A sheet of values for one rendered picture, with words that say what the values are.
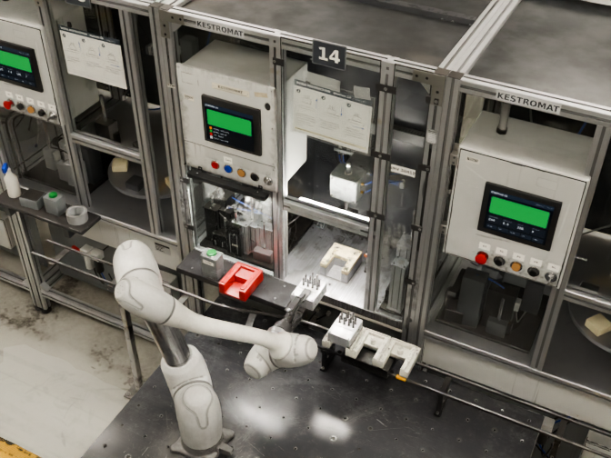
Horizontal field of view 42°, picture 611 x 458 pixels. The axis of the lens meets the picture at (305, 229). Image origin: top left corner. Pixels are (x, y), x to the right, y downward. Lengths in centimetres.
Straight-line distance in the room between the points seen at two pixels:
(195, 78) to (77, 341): 199
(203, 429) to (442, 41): 160
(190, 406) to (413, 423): 88
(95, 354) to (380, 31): 245
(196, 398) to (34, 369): 169
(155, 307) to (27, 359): 204
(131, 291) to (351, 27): 119
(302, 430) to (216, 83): 136
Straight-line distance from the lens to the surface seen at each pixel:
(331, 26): 289
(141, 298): 255
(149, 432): 322
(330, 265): 344
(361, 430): 319
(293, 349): 276
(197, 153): 323
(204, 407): 293
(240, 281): 339
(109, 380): 433
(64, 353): 452
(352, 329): 319
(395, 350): 321
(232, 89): 297
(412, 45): 279
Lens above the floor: 323
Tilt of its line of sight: 39 degrees down
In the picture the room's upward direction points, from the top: 1 degrees clockwise
